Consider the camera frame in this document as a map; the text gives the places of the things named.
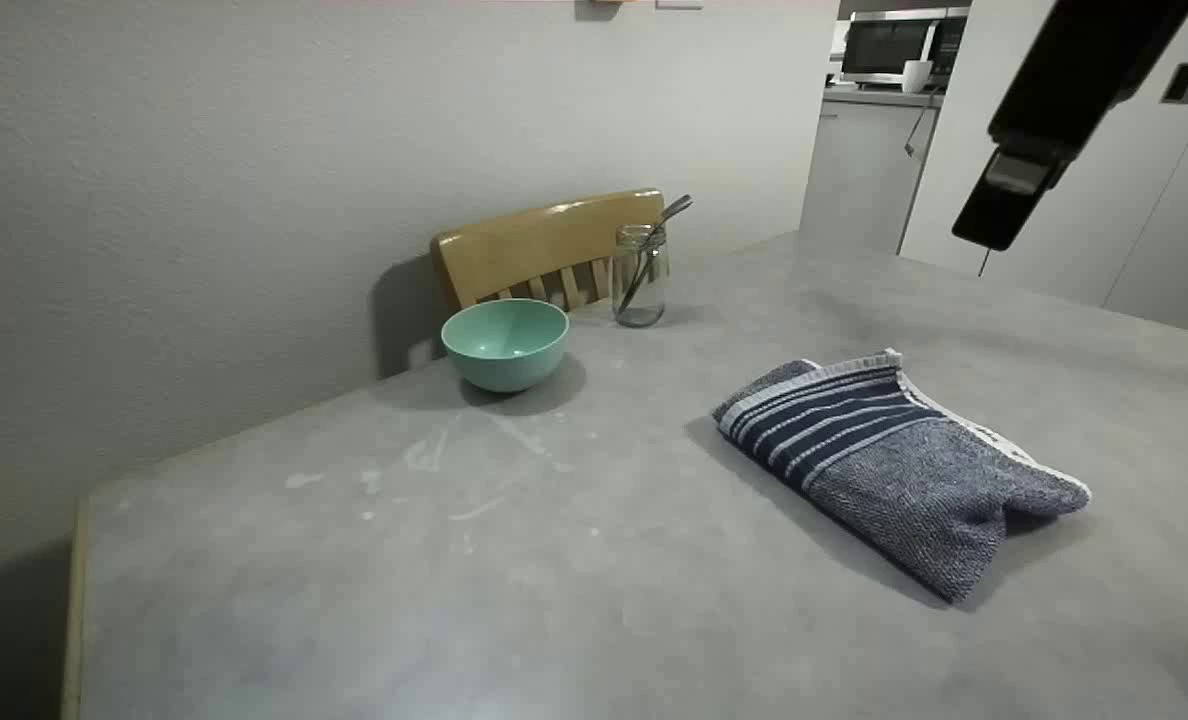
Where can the teal ceramic bowl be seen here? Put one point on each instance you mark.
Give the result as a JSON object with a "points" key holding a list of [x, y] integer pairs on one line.
{"points": [[503, 344]]}

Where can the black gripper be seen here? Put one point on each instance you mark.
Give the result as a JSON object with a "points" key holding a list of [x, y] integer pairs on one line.
{"points": [[1084, 64]]}

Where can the microwave oven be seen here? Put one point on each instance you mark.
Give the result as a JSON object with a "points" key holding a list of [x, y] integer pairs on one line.
{"points": [[893, 42]]}

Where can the dark wall plate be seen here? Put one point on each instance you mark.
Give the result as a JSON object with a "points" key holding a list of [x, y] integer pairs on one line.
{"points": [[1186, 80]]}

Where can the clear glass jar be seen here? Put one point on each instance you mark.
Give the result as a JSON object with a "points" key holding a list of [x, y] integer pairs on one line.
{"points": [[643, 281]]}

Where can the white counter cabinet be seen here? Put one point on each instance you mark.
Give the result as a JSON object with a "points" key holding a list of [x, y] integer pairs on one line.
{"points": [[865, 167]]}

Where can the white cup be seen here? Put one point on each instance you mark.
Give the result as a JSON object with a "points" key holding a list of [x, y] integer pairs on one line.
{"points": [[918, 77]]}

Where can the blue grey striped towel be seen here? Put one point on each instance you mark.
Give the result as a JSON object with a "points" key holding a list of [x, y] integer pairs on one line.
{"points": [[885, 464]]}

